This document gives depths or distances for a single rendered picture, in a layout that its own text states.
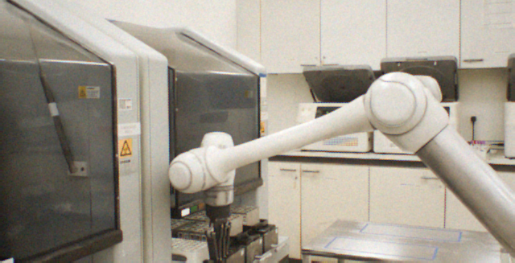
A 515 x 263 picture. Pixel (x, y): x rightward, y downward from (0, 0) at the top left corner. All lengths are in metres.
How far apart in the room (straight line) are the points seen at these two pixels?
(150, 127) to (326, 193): 2.55
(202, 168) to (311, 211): 2.64
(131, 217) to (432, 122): 0.78
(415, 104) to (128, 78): 0.71
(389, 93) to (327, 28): 3.02
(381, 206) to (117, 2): 2.21
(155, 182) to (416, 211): 2.53
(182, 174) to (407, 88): 0.59
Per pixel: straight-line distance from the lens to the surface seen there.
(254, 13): 4.36
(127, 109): 1.36
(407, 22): 3.99
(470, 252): 1.81
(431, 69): 3.89
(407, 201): 3.73
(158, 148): 1.48
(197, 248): 1.60
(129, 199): 1.39
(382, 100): 1.12
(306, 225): 3.96
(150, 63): 1.45
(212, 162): 1.34
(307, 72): 4.02
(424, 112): 1.15
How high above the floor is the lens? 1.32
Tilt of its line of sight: 3 degrees down
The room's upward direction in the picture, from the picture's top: 1 degrees counter-clockwise
